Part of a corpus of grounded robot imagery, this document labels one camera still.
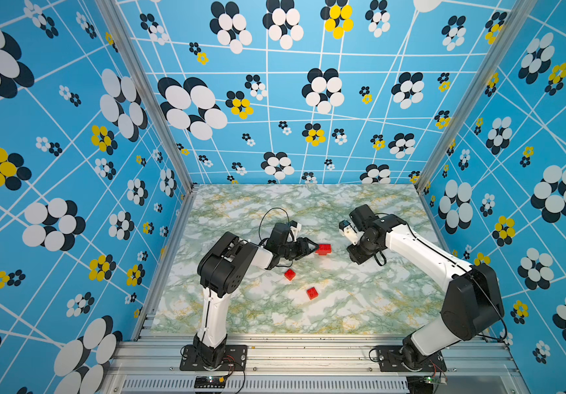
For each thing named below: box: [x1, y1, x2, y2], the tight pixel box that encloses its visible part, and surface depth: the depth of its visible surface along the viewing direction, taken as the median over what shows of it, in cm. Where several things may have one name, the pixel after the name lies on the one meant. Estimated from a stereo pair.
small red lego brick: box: [306, 286, 320, 301], surface depth 88 cm
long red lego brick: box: [314, 243, 333, 257], surface depth 96 cm
